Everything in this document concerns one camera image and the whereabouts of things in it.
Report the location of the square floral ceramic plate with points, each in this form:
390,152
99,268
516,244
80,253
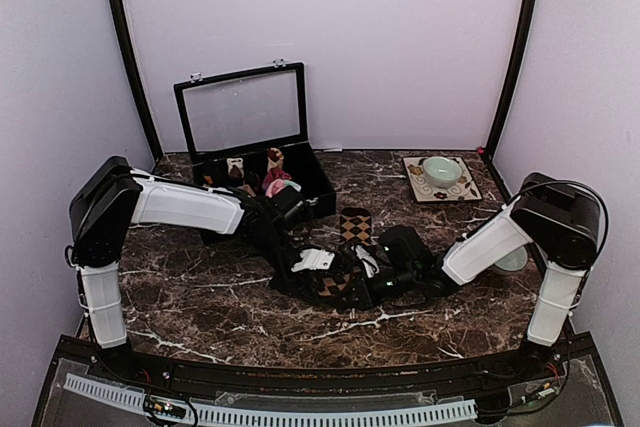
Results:
465,190

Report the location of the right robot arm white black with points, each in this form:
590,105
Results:
566,220

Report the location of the right black frame post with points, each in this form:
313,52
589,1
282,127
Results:
516,58

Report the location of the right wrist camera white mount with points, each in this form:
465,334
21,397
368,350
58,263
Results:
370,264

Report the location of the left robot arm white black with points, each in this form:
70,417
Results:
118,197

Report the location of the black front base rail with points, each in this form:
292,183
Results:
177,367

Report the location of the black frame post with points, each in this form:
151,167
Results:
516,58
129,60

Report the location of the black glass-lid storage box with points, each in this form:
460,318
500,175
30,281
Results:
245,113

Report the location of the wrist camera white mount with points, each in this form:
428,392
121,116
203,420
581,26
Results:
314,259
370,264

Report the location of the left black frame post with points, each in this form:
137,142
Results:
129,60

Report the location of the brown argyle sock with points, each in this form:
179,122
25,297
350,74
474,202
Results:
343,285

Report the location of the celadon bowl on table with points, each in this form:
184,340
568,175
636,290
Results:
512,263

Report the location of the rolled white brown sock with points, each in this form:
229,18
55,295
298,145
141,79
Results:
235,168

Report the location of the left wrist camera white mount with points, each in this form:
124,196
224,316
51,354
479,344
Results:
314,259

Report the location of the celadon bowl on plate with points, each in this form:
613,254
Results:
441,172

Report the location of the pink mint patterned sock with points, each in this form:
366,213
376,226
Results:
279,185

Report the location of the rolled purple orange sock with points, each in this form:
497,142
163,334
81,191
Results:
275,173

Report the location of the rolled cream brown sock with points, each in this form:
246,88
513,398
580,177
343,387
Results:
275,159

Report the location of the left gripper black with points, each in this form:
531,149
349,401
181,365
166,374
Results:
295,285

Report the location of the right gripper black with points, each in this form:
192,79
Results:
367,298

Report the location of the white slotted cable duct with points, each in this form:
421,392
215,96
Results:
169,411

